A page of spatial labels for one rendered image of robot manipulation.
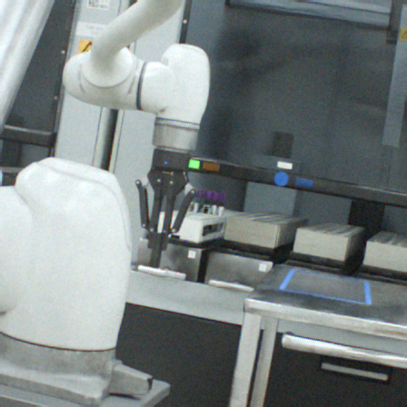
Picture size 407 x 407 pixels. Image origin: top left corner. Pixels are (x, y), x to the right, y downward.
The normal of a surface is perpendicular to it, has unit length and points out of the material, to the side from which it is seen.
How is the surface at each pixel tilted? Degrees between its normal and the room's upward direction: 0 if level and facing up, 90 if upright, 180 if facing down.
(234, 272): 90
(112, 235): 80
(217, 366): 90
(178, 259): 90
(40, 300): 92
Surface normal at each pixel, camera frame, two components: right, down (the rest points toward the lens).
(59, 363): 0.20, -0.03
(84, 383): 0.29, -0.92
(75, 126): -0.21, 0.02
